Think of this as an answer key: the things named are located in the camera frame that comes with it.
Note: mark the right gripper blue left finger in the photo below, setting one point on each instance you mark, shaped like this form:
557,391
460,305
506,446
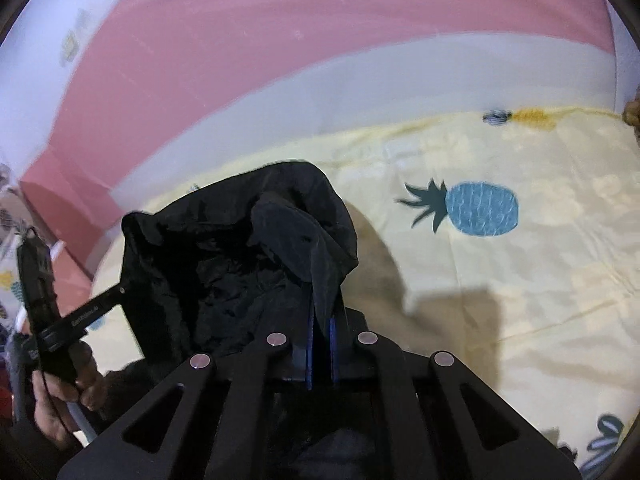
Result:
204,420

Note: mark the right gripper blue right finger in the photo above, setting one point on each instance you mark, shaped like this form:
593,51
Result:
433,417

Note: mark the black puffer jacket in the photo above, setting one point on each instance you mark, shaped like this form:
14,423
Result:
231,262

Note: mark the person's left hand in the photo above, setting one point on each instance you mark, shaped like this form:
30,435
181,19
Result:
52,394

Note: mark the pineapple print fabric pile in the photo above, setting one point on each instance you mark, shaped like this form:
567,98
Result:
15,220

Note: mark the yellow pineapple bed sheet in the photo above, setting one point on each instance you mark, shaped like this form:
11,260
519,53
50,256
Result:
548,314

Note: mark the brown teddy bear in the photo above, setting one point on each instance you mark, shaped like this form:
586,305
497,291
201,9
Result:
631,115

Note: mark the white bed frame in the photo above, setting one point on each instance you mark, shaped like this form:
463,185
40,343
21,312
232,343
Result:
174,109

